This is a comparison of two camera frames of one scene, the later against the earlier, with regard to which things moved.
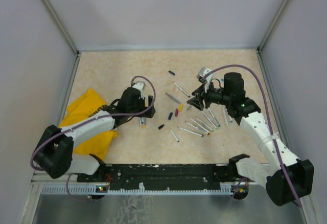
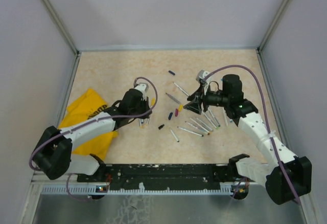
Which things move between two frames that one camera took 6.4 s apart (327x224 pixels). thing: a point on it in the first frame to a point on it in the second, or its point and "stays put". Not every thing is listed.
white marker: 194,127 to 202,122
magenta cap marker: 193,126 stays put
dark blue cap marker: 190,132 stays put
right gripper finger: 200,89 stays put
